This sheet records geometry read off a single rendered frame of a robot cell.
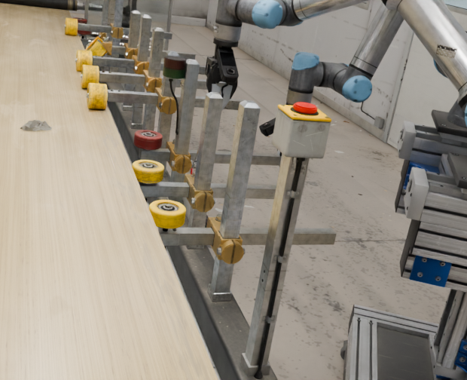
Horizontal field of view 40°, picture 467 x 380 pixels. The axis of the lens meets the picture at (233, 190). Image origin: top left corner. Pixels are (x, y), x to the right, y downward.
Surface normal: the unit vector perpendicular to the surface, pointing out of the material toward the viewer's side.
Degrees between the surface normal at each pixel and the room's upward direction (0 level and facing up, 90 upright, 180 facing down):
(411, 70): 90
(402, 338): 0
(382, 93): 90
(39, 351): 0
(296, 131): 90
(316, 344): 0
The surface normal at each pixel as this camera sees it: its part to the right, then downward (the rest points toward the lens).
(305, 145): 0.29, 0.40
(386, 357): 0.14, -0.92
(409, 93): -0.94, -0.01
